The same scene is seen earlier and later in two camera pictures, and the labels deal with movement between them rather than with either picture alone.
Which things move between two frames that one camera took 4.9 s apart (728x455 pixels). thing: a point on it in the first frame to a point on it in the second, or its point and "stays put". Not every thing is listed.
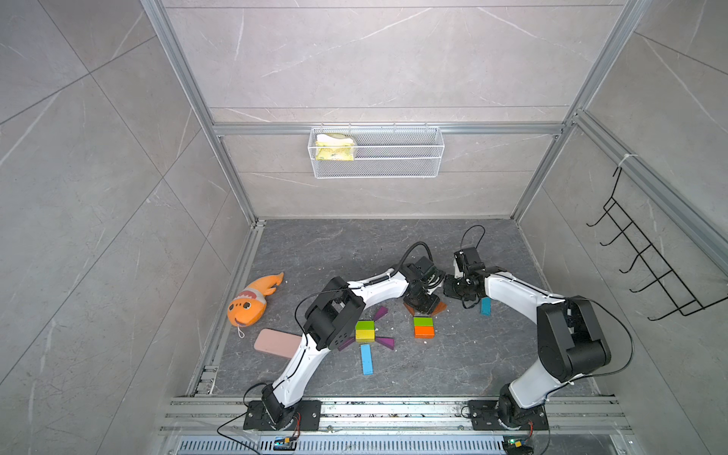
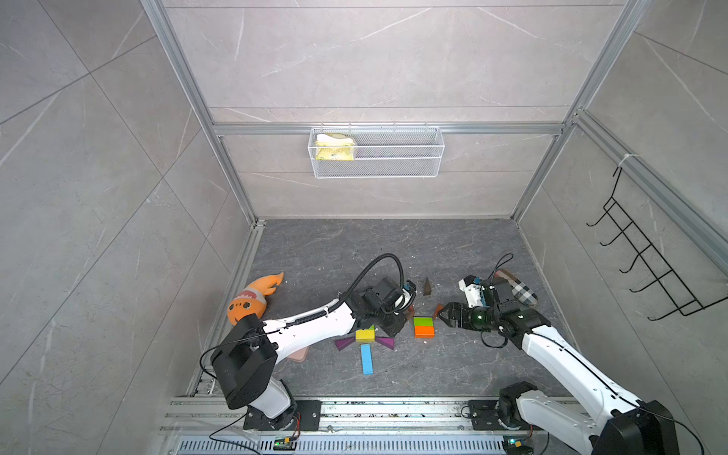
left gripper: [432, 304] to [399, 319]
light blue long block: [368, 369] stays put
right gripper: [447, 290] to [459, 310]
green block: [424, 321] stays put
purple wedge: [346, 344] stays put
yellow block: [365, 336] stays put
